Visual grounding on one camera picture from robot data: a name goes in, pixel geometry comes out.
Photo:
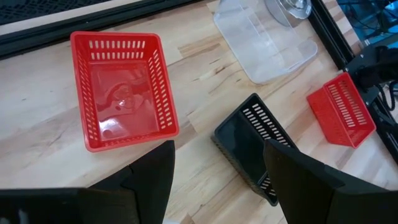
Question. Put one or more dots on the clear plastic bag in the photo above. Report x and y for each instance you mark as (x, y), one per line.
(264, 46)

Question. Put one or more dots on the black plastic slotted basket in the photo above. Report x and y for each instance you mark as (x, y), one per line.
(239, 140)

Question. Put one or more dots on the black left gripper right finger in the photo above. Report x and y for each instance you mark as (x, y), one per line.
(298, 186)

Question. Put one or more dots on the red plastic slotted basket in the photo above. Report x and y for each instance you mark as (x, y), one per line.
(326, 118)
(124, 93)

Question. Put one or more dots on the white shade table lamp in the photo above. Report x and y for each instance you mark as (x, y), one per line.
(295, 6)

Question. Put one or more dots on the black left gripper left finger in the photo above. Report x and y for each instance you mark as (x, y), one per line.
(152, 180)

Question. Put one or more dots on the black perforated floor mat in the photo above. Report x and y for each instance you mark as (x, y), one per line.
(31, 9)

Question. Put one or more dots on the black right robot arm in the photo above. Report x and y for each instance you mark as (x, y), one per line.
(373, 65)

